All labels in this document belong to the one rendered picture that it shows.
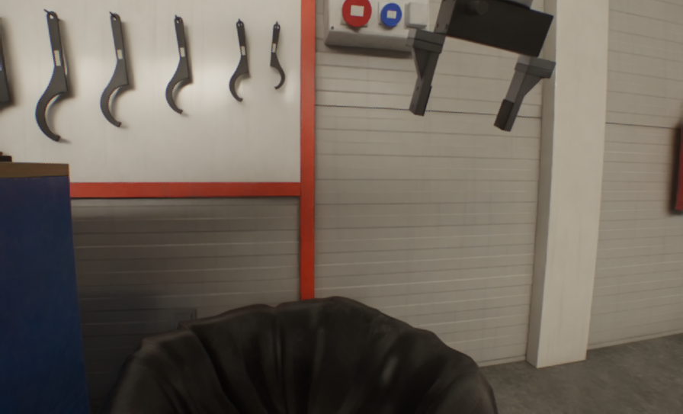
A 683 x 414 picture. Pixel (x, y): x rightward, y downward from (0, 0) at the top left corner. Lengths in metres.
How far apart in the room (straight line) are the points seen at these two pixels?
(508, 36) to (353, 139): 1.00
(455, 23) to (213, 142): 1.05
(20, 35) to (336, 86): 1.13
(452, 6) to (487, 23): 0.05
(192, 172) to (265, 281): 0.51
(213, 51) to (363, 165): 0.71
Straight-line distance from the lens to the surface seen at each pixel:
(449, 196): 1.57
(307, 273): 1.39
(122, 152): 1.44
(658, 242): 2.51
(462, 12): 0.47
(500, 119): 0.55
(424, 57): 0.47
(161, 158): 1.39
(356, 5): 1.33
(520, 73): 0.54
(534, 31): 0.51
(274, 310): 0.72
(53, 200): 0.81
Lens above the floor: 0.93
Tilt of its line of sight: 5 degrees down
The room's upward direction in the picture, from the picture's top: 1 degrees clockwise
